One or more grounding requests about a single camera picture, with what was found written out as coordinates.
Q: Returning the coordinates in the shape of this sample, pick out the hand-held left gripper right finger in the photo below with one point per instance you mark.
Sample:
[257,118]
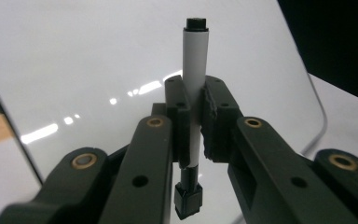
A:
[220,130]

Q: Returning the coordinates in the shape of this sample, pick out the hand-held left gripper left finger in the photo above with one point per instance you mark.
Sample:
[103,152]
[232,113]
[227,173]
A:
[180,130]

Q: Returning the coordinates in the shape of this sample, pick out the white whiteboard with black frame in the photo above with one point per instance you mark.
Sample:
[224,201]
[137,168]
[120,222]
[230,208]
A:
[74,62]

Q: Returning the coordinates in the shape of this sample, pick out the white marker with black cap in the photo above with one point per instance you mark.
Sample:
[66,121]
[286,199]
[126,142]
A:
[195,56]

